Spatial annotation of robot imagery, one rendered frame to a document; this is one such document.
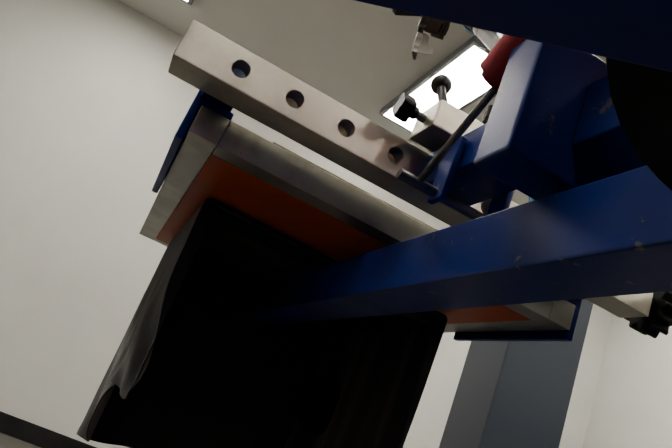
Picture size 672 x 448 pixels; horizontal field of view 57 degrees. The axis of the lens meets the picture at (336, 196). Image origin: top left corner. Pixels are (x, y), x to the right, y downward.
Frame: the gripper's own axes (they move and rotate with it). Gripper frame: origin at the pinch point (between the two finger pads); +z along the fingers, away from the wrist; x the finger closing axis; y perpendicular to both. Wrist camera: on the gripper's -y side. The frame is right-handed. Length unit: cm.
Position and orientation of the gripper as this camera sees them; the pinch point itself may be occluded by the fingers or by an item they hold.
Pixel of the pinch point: (421, 36)
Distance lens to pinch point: 175.5
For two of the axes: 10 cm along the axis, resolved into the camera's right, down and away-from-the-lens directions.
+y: 9.5, 3.2, 0.7
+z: -1.8, 6.8, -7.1
